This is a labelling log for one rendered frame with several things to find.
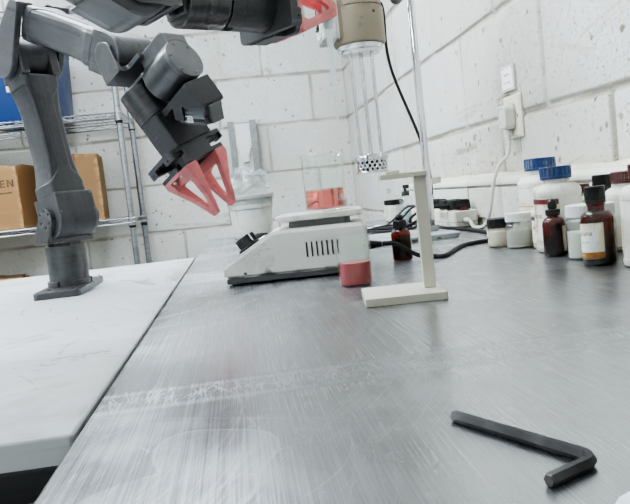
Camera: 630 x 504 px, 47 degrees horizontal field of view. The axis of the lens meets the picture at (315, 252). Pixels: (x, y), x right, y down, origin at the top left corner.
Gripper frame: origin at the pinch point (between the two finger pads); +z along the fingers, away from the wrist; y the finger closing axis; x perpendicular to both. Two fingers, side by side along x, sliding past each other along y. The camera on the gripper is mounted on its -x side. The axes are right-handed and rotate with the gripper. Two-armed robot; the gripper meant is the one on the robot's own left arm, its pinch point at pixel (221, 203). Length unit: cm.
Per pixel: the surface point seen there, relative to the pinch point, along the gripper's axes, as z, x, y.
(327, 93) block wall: -36, 137, 210
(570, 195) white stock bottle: 26.7, -30.9, 23.1
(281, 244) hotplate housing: 9.4, -4.5, 0.4
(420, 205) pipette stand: 14.5, -32.9, -7.1
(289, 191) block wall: -9, 167, 180
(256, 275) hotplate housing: 10.8, -0.2, -2.8
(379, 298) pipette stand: 19.2, -28.7, -15.3
